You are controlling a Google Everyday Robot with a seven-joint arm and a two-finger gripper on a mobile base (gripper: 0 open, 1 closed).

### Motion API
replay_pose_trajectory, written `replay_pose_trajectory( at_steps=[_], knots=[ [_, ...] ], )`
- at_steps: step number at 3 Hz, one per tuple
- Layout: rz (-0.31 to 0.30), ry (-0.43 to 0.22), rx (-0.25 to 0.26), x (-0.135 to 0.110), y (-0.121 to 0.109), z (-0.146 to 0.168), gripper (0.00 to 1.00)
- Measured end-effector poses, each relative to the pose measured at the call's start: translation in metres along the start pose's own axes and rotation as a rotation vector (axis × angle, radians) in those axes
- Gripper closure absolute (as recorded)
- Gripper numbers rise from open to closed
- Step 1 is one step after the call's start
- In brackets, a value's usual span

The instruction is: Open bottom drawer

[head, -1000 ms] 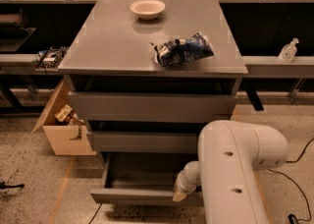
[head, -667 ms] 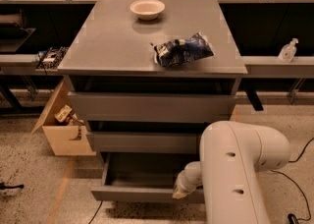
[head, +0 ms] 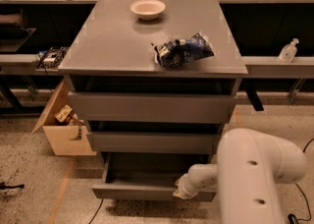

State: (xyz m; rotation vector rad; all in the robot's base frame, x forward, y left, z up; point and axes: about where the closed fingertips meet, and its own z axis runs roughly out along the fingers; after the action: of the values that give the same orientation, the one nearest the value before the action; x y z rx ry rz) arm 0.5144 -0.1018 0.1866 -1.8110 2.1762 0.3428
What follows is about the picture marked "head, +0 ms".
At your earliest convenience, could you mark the grey drawer cabinet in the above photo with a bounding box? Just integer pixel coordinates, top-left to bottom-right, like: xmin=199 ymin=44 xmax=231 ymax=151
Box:
xmin=57 ymin=0 xmax=248 ymax=155

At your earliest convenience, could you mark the cardboard box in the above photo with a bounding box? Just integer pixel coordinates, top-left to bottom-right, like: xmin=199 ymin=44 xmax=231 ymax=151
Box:
xmin=31 ymin=81 xmax=96 ymax=156

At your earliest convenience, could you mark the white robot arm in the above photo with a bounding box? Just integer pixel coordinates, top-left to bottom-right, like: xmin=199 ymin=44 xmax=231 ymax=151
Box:
xmin=173 ymin=128 xmax=307 ymax=224

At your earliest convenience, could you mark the grey middle drawer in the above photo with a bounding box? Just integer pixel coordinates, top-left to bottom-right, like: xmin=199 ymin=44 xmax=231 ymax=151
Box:
xmin=86 ymin=121 xmax=223 ymax=154

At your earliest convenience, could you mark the grey drawer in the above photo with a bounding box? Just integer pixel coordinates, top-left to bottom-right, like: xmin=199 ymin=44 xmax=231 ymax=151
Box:
xmin=86 ymin=121 xmax=223 ymax=154
xmin=92 ymin=152 xmax=210 ymax=201
xmin=69 ymin=92 xmax=236 ymax=124

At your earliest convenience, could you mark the clear sanitizer pump bottle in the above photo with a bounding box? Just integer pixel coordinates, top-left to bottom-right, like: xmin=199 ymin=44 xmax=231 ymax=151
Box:
xmin=279 ymin=38 xmax=299 ymax=63

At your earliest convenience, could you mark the blue chip bag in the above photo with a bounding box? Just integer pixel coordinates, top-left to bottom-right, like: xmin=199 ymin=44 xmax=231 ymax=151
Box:
xmin=153 ymin=32 xmax=215 ymax=68

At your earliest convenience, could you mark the black floor cable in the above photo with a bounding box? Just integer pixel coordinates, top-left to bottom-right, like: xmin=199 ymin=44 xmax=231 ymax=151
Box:
xmin=87 ymin=197 xmax=104 ymax=224

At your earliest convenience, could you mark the patterned black white box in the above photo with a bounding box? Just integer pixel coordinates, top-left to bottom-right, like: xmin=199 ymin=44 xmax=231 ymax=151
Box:
xmin=37 ymin=47 xmax=69 ymax=70

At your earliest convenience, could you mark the grey bottom drawer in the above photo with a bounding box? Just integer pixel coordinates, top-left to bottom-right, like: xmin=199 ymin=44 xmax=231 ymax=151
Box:
xmin=92 ymin=152 xmax=210 ymax=201

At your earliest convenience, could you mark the grey top drawer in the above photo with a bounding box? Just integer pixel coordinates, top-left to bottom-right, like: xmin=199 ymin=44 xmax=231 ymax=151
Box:
xmin=69 ymin=92 xmax=236 ymax=124

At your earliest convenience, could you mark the small box in carton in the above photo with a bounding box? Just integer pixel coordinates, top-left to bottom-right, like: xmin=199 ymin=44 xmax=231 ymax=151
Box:
xmin=55 ymin=105 xmax=73 ymax=124

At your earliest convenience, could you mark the white bowl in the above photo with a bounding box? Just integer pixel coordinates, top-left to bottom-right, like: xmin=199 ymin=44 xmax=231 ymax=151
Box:
xmin=131 ymin=0 xmax=166 ymax=21

